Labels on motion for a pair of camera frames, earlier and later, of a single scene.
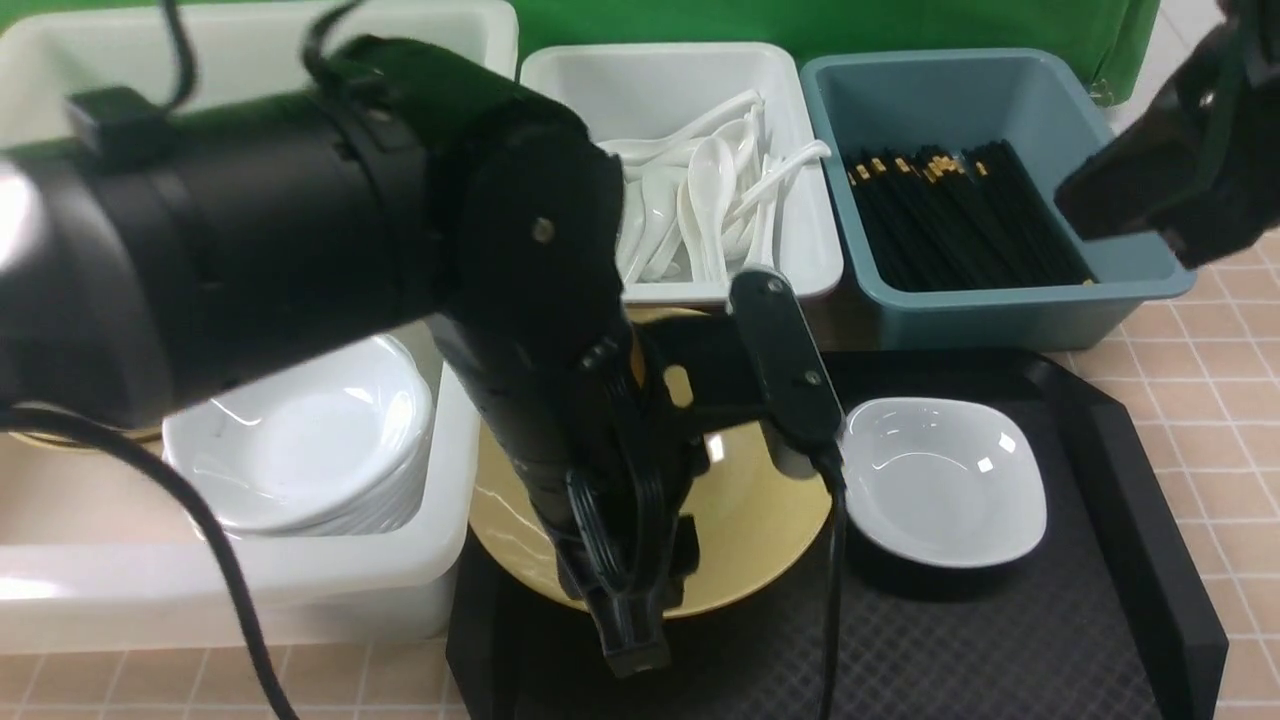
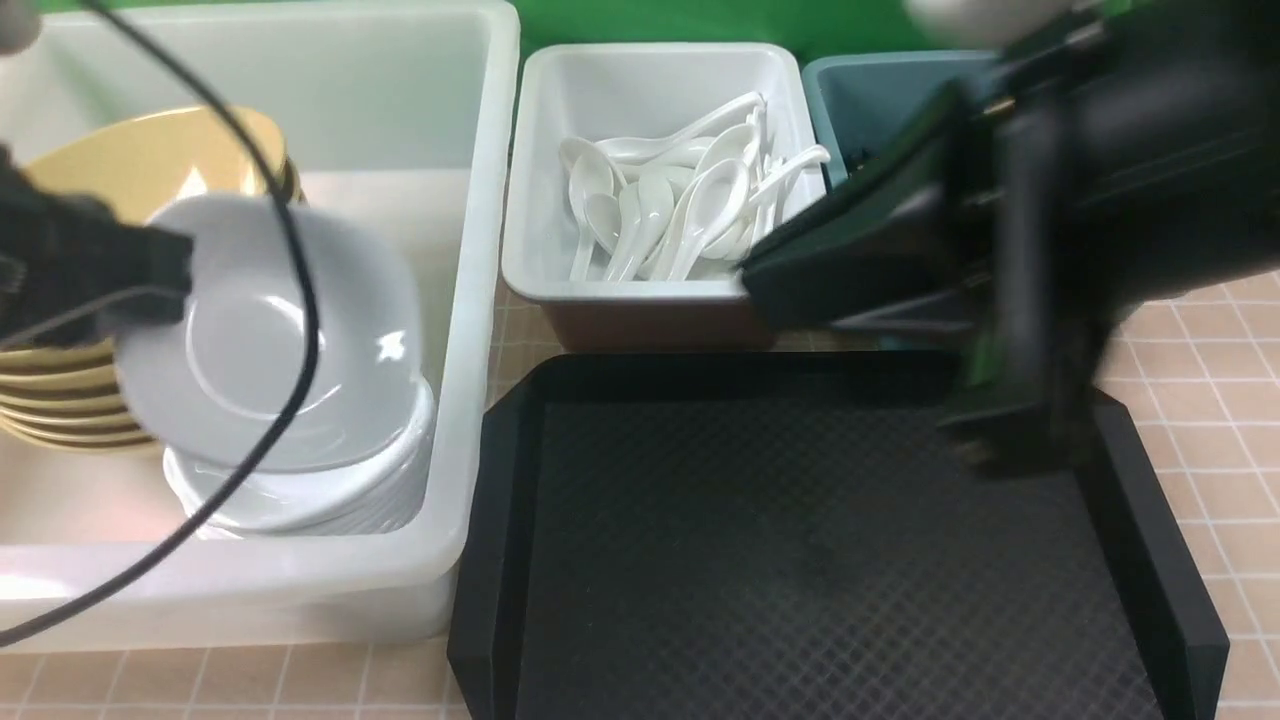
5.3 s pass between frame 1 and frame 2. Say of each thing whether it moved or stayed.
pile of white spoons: stayed
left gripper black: moved
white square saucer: moved
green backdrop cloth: stayed
